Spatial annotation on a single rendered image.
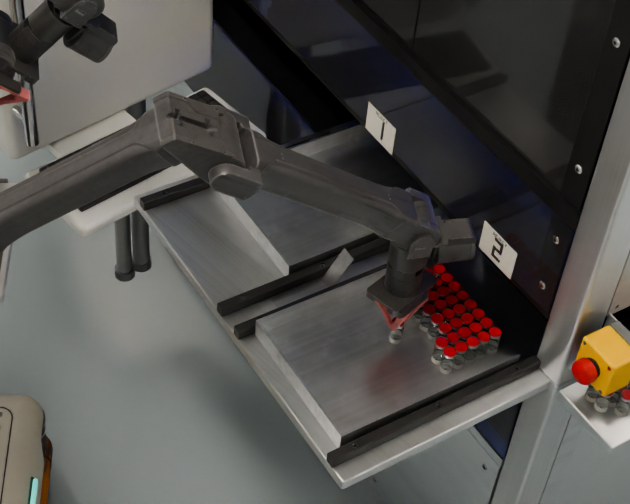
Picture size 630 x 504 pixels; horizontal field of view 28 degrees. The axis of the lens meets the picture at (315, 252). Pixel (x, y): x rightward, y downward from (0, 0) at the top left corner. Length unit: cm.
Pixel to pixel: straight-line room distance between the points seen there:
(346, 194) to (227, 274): 49
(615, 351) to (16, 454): 129
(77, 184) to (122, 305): 171
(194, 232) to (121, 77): 44
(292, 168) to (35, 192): 33
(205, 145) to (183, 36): 106
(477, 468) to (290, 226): 58
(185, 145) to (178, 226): 71
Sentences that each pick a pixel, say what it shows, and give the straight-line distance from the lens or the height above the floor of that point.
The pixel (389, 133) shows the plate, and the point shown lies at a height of 103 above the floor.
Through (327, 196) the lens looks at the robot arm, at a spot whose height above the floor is 129.
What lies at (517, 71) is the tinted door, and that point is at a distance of 188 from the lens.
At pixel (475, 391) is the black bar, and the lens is 200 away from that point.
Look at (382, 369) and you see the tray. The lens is 202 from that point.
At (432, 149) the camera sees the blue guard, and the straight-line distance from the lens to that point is 211.
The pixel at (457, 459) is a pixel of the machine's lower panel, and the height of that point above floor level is 48.
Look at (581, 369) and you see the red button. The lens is 192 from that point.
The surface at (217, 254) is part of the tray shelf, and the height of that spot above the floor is 88.
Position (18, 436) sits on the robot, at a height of 28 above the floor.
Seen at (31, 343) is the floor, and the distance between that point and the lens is 321.
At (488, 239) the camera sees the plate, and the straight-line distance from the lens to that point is 205.
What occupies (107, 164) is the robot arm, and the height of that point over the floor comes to 140.
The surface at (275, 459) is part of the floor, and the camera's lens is 298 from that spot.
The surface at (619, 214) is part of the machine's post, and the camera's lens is 180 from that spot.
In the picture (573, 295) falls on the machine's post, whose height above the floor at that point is 108.
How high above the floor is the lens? 244
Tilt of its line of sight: 45 degrees down
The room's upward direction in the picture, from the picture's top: 6 degrees clockwise
